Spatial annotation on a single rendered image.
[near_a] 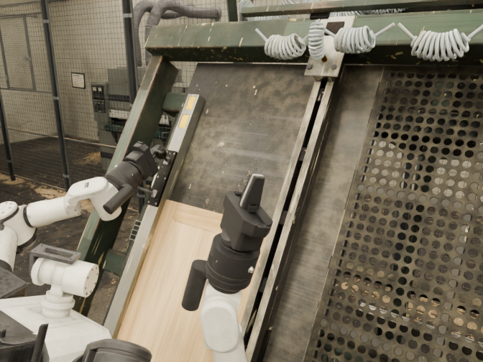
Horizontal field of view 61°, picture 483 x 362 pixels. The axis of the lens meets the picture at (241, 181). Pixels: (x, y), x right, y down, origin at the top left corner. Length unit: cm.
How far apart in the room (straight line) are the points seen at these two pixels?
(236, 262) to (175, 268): 64
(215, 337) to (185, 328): 50
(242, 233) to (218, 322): 18
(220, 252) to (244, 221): 8
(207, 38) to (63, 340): 106
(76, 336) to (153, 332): 54
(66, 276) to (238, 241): 36
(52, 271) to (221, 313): 35
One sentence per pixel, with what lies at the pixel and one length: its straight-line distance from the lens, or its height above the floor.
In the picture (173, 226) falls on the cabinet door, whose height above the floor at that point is 130.
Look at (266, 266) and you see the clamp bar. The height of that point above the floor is 130.
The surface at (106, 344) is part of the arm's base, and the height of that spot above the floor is 138.
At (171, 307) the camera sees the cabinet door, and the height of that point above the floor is 110.
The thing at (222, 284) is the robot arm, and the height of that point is 145.
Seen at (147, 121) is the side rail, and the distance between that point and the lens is 164.
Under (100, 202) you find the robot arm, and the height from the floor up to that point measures 144.
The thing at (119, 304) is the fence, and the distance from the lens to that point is 143.
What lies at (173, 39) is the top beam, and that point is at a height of 189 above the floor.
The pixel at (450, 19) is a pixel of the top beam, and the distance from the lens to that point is 121.
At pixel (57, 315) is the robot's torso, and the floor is 135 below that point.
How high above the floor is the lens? 184
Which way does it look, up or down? 17 degrees down
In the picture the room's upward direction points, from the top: straight up
